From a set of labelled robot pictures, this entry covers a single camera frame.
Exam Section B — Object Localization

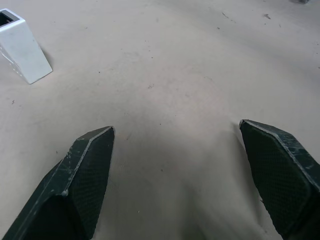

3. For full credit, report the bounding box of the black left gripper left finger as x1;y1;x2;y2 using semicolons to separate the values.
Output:
0;125;116;240

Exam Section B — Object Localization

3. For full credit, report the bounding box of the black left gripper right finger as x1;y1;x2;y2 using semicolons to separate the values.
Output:
239;119;320;240

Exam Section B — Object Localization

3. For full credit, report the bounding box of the white plastic wedge-shaped housing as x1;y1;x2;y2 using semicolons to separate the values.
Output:
0;8;54;85

